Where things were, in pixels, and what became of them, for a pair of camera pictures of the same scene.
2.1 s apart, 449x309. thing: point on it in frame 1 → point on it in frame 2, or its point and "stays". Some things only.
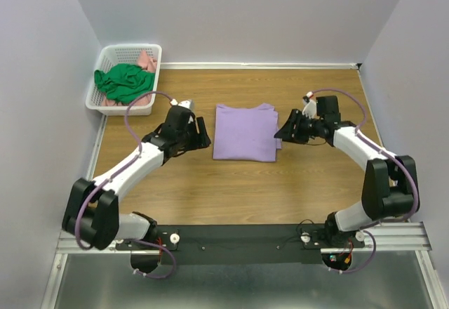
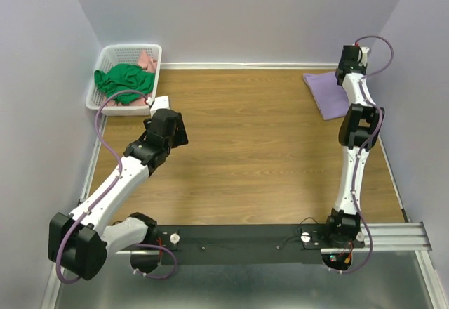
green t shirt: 123,83 stays
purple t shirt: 245,133 → 328,94
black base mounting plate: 240,244 stays
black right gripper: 285,133 → 357,66
